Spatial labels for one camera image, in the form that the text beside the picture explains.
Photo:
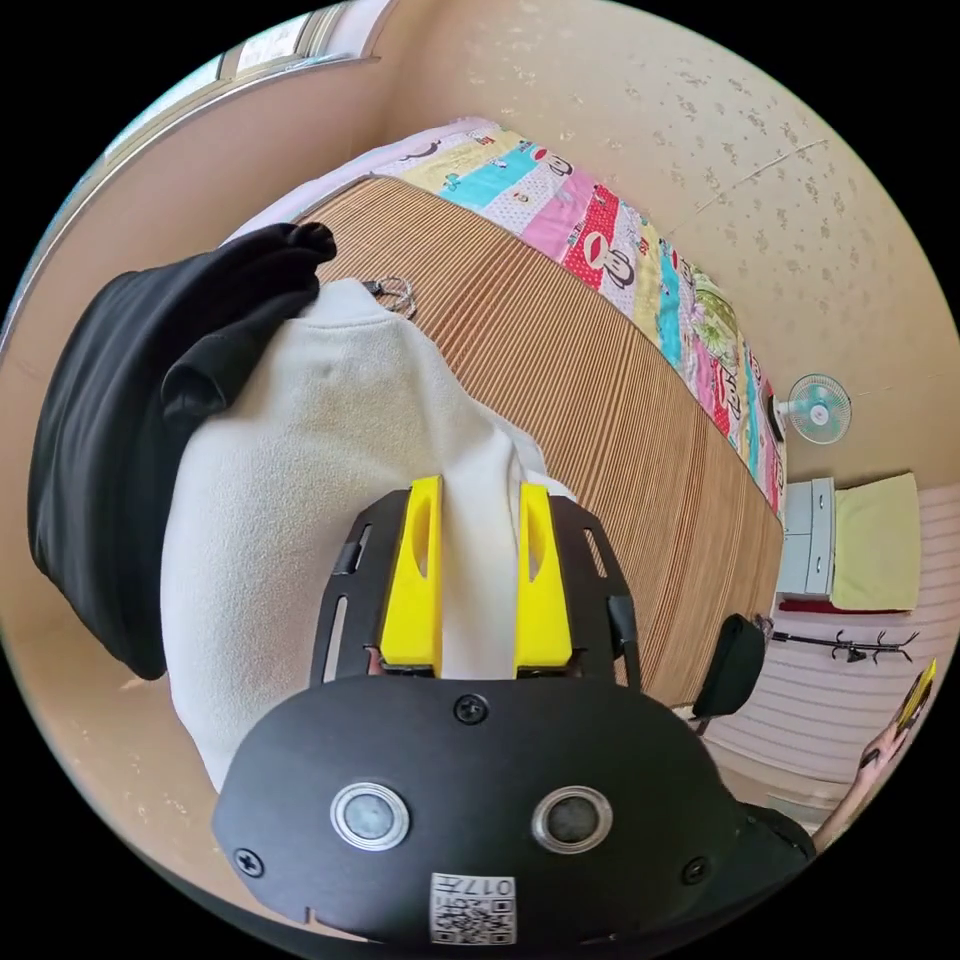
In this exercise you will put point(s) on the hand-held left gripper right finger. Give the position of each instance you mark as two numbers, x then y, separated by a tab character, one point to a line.
541	615

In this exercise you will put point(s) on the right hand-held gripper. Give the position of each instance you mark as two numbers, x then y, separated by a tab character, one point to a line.
904	718

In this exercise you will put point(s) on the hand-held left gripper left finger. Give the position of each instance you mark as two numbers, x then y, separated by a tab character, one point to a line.
409	607

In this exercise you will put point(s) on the white long sleeve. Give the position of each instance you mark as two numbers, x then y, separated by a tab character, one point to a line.
315	480

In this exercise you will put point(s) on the person's right forearm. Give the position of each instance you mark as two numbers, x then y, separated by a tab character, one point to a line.
847	810

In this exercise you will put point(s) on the person's right hand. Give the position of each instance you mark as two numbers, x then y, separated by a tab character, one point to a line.
883	756

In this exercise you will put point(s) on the black coat rack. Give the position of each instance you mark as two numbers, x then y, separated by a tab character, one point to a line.
851	646

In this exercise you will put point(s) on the yellow towel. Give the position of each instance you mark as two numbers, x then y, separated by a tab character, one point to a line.
877	541

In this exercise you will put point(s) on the light blue cupboard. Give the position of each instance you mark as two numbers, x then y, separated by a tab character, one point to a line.
808	536

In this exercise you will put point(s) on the black chair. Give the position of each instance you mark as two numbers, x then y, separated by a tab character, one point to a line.
731	664

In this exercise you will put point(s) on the person's body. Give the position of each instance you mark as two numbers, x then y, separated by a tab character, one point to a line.
784	840

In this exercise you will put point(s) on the bed with woven mat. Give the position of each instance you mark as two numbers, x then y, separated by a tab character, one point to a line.
600	390

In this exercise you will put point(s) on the pile of clothes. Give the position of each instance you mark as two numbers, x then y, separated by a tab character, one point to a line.
112	420

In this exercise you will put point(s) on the window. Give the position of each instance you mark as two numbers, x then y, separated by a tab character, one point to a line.
262	52

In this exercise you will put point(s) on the small wall fan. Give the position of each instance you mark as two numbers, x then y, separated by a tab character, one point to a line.
819	411

